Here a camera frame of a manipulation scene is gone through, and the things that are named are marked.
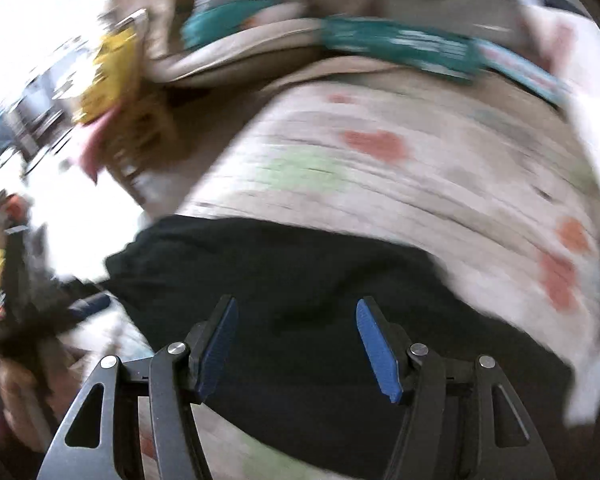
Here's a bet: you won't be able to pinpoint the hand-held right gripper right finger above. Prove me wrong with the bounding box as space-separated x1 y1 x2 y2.
356 297 553 480

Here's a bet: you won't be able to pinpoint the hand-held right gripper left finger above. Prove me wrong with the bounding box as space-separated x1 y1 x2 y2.
36 295 240 480

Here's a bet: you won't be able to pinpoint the black pants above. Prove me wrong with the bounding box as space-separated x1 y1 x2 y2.
104 215 576 480

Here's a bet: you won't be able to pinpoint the printed bed sheet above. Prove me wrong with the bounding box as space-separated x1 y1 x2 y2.
177 57 600 376

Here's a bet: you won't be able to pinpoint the pink cloth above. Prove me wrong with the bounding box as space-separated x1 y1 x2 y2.
77 107 126 183

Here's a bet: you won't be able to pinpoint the yellow bag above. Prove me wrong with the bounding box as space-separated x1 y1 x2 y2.
74 25 146 126

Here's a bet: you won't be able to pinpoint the beige pillow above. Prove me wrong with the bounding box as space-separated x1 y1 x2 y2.
147 17 331 83

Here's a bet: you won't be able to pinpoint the teal printed packet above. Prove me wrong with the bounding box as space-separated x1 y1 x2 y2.
320 15 486 83

